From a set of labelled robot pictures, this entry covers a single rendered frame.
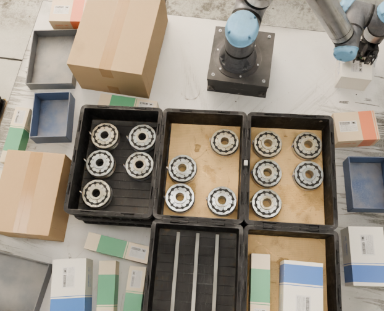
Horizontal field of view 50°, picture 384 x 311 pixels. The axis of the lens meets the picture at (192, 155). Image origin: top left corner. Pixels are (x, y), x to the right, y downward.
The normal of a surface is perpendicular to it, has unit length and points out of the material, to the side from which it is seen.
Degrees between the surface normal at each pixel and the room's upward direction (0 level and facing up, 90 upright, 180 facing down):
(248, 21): 10
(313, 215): 0
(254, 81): 2
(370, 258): 0
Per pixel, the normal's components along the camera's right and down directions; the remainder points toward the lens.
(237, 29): -0.07, -0.16
